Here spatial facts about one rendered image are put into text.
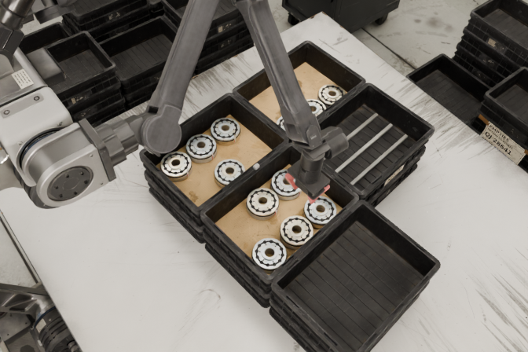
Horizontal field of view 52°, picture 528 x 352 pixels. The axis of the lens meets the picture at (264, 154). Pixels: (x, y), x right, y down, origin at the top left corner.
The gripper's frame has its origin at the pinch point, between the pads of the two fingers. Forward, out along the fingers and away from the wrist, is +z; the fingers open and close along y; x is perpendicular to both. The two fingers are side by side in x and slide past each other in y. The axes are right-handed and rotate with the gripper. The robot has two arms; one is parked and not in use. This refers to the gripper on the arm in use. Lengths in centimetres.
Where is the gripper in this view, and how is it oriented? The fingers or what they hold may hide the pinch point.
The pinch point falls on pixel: (304, 193)
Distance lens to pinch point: 149.8
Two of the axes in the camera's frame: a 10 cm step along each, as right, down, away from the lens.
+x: -7.3, 5.3, -4.4
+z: -0.5, 6.0, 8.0
